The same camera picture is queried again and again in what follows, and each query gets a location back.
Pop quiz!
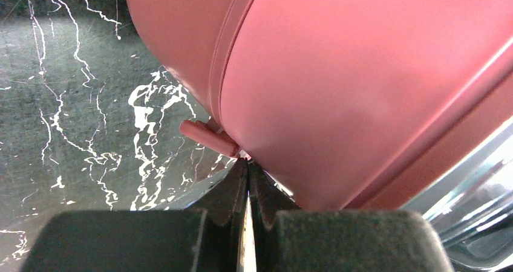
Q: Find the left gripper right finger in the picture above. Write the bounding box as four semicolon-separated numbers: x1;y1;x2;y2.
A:
249;163;453;271

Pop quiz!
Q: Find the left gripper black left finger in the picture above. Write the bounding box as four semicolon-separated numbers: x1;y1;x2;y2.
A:
21;159;248;271

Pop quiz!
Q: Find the red steel lunch bowl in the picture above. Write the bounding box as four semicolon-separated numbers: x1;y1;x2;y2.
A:
220;0;512;210
126;0;233;114

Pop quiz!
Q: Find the dark transparent round lid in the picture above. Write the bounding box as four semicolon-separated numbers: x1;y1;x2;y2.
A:
401;118;512;271

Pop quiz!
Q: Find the red lunch box clip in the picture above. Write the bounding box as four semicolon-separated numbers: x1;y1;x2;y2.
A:
179;120;241;158

